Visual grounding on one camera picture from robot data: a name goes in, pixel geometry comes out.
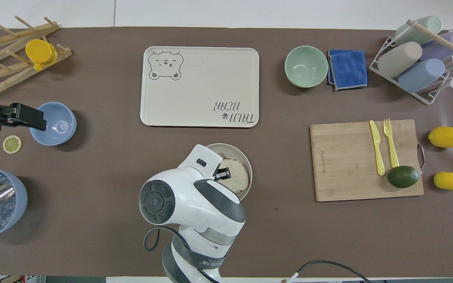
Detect clear ice cubes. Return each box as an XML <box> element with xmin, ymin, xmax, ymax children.
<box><xmin>0</xmin><ymin>174</ymin><xmax>17</xmax><ymax>228</ymax></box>

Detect blue cloth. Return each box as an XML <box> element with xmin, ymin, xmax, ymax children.
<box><xmin>326</xmin><ymin>49</ymin><xmax>368</xmax><ymax>92</ymax></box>

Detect white wire cup rack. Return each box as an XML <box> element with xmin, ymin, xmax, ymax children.
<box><xmin>369</xmin><ymin>18</ymin><xmax>453</xmax><ymax>105</ymax></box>

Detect cream tray with bear print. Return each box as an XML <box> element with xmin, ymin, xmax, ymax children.
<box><xmin>140</xmin><ymin>46</ymin><xmax>260</xmax><ymax>128</ymax></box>

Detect yellow plastic fork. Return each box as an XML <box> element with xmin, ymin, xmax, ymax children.
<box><xmin>383</xmin><ymin>118</ymin><xmax>400</xmax><ymax>169</ymax></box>

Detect green cup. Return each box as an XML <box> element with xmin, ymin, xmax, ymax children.
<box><xmin>394</xmin><ymin>15</ymin><xmax>443</xmax><ymax>46</ymax></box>

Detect lemon slice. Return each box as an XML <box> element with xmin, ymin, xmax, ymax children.
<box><xmin>2</xmin><ymin>135</ymin><xmax>22</xmax><ymax>154</ymax></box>

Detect yellow cup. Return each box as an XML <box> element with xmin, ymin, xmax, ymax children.
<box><xmin>25</xmin><ymin>39</ymin><xmax>58</xmax><ymax>72</ymax></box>

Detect purple cup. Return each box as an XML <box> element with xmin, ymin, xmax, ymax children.
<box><xmin>421</xmin><ymin>30</ymin><xmax>453</xmax><ymax>62</ymax></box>

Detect yellow plastic knife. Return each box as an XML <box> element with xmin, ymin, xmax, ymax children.
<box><xmin>369</xmin><ymin>119</ymin><xmax>387</xmax><ymax>176</ymax></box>

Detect blue bowl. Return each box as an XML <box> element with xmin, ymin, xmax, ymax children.
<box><xmin>29</xmin><ymin>102</ymin><xmax>77</xmax><ymax>146</ymax></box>

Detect black cable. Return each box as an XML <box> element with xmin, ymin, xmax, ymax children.
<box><xmin>144</xmin><ymin>225</ymin><xmax>220</xmax><ymax>283</ymax></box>
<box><xmin>284</xmin><ymin>260</ymin><xmax>373</xmax><ymax>283</ymax></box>

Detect green avocado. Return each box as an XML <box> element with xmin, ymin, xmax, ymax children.
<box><xmin>386</xmin><ymin>165</ymin><xmax>421</xmax><ymax>189</ymax></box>

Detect blue ice bucket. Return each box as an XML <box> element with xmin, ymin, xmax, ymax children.
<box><xmin>0</xmin><ymin>167</ymin><xmax>28</xmax><ymax>241</ymax></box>

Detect yellow lemon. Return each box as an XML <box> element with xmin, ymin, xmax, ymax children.
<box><xmin>433</xmin><ymin>171</ymin><xmax>453</xmax><ymax>192</ymax></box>
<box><xmin>427</xmin><ymin>126</ymin><xmax>453</xmax><ymax>149</ymax></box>

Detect beige cup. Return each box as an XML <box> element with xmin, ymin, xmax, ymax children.
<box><xmin>377</xmin><ymin>41</ymin><xmax>423</xmax><ymax>79</ymax></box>

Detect beige plate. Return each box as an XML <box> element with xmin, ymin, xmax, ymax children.
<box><xmin>204</xmin><ymin>143</ymin><xmax>253</xmax><ymax>202</ymax></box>

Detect wooden cutting board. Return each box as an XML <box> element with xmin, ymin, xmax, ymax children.
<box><xmin>309</xmin><ymin>119</ymin><xmax>425</xmax><ymax>202</ymax></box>

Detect bread slice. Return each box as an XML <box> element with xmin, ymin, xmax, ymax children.
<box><xmin>215</xmin><ymin>152</ymin><xmax>250</xmax><ymax>194</ymax></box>

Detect green bowl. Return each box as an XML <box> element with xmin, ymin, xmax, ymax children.
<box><xmin>284</xmin><ymin>45</ymin><xmax>329</xmax><ymax>89</ymax></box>

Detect wooden dish rack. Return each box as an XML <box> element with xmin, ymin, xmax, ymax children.
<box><xmin>0</xmin><ymin>16</ymin><xmax>72</xmax><ymax>97</ymax></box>

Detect blue cup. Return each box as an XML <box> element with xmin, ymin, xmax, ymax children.
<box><xmin>398</xmin><ymin>58</ymin><xmax>446</xmax><ymax>94</ymax></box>

